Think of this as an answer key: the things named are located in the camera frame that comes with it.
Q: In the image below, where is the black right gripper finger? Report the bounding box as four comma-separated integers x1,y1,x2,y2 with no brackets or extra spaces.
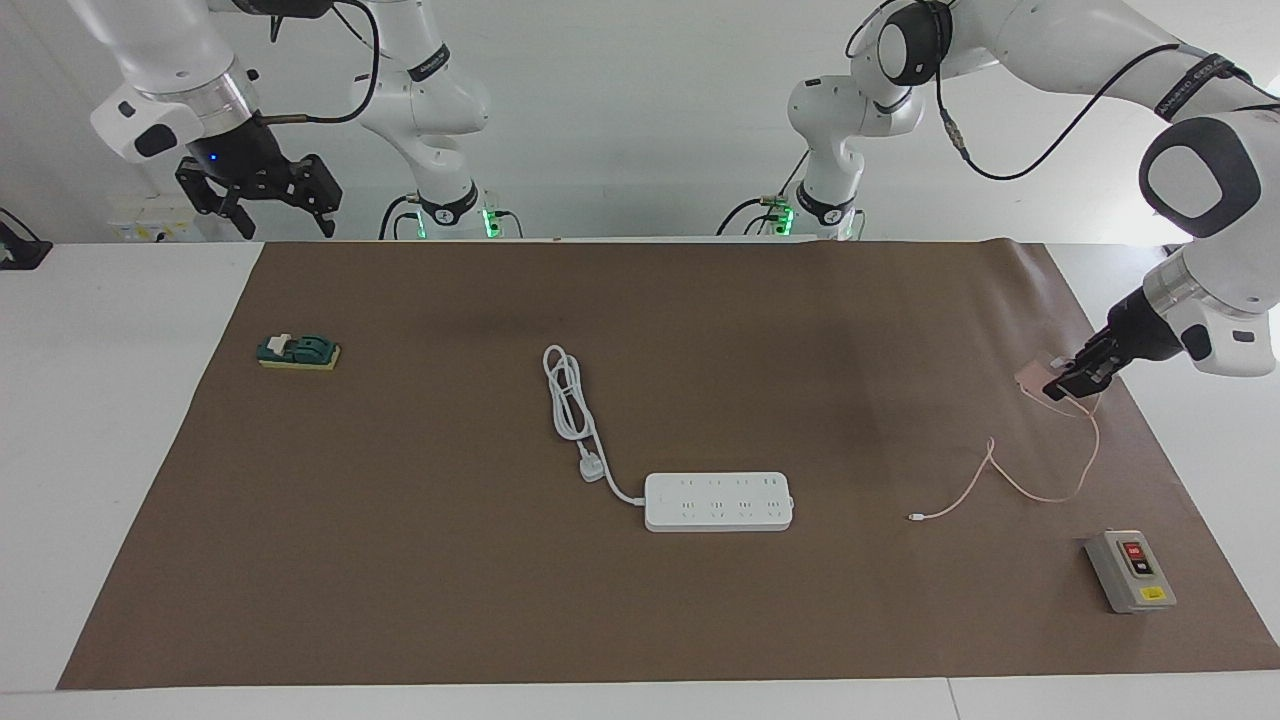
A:
280,153,344,238
175,160,256,241

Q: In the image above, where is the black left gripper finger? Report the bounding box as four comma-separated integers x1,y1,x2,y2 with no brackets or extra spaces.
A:
1072,333,1123,373
1042,360,1123,401

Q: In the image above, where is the pink charger adapter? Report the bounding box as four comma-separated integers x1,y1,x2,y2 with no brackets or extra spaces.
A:
1015,357,1067,394

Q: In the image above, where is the pink charging cable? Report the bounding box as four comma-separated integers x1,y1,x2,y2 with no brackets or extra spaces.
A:
907,385,1103,523

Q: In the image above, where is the white power strip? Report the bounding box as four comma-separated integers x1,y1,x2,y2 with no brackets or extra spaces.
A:
643,472,796,533

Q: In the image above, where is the black desk clamp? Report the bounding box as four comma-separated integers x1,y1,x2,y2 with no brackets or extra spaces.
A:
0,207,53,271

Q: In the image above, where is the brown table mat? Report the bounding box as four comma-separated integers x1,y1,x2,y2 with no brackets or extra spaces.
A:
57,240,1280,691

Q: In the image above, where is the white wall socket box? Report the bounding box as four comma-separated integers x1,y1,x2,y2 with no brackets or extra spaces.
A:
108,197,201,243

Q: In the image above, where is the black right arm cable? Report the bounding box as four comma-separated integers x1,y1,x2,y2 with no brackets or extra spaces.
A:
250,0,381,126

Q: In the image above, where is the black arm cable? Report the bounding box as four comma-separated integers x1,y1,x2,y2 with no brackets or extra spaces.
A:
250,0,381,126
845,0,1191,183

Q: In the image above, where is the black base cable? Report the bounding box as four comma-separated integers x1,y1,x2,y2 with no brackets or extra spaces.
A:
715,150,809,238
378,193,421,241

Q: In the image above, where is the grey on-off switch box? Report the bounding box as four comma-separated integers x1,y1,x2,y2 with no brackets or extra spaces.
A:
1085,529,1178,614

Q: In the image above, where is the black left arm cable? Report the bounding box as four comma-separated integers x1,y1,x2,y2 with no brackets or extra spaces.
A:
845,0,1191,183

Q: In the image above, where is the white power strip cord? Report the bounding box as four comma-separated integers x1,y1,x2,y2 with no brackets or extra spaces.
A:
542,345,649,506

